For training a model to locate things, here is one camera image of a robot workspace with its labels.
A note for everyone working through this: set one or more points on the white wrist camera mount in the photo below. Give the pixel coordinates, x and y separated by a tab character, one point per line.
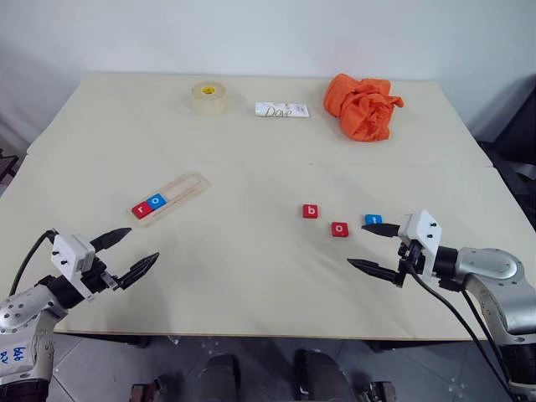
423	228
69	253

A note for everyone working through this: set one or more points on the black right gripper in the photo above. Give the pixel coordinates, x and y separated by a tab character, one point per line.
410	259

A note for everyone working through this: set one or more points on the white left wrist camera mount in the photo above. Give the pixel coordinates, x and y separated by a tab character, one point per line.
69	253

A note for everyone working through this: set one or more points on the dark rounded shape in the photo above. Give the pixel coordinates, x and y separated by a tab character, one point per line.
220	379
318	377

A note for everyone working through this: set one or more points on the blue letter tile o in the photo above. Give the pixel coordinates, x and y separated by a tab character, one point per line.
156	201

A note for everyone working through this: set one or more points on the red letter tile r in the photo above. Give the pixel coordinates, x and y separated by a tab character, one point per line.
140	210

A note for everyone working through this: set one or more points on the crumpled orange cloth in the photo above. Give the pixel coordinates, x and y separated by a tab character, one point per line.
362	109

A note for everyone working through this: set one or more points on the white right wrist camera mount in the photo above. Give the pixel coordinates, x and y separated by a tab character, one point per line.
423	228

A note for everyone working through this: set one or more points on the wooden letter tile tray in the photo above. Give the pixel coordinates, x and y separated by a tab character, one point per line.
184	188

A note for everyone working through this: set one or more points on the red letter tile b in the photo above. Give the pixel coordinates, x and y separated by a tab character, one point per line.
310	211

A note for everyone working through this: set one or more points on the clear tape roll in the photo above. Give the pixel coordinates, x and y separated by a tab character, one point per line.
209	100

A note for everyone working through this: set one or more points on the red letter tile o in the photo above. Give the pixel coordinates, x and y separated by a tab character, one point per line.
340	229

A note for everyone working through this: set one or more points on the white Dove soap box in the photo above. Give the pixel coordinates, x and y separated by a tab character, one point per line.
282	111

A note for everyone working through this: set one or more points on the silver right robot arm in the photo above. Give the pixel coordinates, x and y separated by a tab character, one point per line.
494	268

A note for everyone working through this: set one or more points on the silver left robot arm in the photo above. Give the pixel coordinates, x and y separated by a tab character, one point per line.
25	310

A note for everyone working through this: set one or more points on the blue letter tile t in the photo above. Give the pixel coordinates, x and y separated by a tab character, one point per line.
373	219

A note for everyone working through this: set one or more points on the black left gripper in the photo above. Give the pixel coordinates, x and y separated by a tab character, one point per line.
98	278

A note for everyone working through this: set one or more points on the dark rack at room edge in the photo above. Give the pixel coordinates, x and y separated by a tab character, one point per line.
7	171

